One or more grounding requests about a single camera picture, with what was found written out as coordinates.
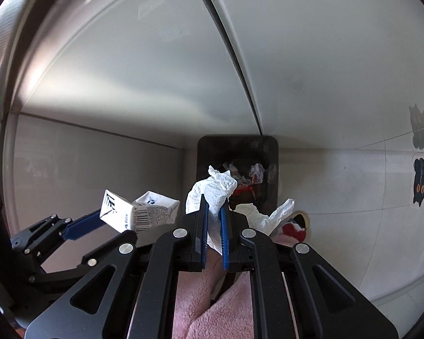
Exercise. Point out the red and white fabric item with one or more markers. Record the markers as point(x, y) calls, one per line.
point(293, 229)

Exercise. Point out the white tissue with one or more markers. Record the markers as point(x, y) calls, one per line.
point(268, 220)
point(212, 187)

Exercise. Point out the white cabinet door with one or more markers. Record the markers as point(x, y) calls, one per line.
point(321, 60)
point(127, 60)

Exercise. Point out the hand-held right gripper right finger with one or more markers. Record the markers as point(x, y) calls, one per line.
point(226, 240)

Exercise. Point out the white carton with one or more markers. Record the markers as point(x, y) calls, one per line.
point(145, 215)

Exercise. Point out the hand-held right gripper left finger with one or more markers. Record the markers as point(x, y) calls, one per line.
point(204, 233)

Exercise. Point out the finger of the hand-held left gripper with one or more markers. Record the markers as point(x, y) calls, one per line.
point(81, 227)
point(106, 250)

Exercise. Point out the pink fluffy cloth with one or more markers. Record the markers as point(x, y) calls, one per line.
point(212, 310)

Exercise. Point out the black trash bin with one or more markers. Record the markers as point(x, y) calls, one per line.
point(233, 148)

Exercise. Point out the heap of crumpled wrappers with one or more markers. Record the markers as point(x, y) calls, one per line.
point(256, 173)

